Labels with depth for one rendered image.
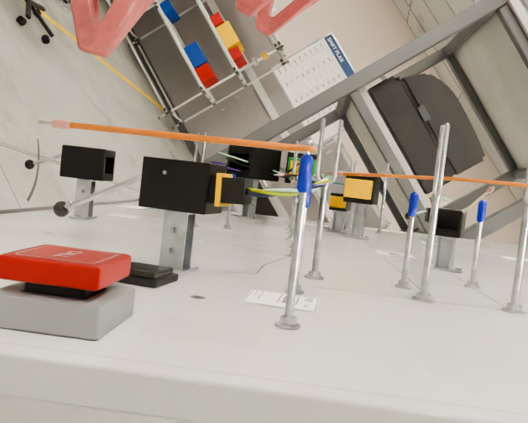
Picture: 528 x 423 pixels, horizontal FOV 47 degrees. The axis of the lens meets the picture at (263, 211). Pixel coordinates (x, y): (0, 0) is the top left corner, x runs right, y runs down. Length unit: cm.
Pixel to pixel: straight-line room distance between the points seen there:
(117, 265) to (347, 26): 825
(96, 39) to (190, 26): 854
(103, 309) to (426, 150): 133
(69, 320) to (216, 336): 7
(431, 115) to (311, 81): 673
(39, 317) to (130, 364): 6
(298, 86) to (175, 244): 781
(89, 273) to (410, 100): 134
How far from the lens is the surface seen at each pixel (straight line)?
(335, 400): 25
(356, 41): 844
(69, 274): 30
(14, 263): 31
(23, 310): 31
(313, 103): 148
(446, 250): 77
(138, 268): 44
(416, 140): 157
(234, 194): 47
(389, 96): 157
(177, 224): 49
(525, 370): 35
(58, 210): 55
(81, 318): 30
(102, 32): 32
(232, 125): 830
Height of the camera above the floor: 124
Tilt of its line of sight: 5 degrees down
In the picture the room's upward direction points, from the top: 61 degrees clockwise
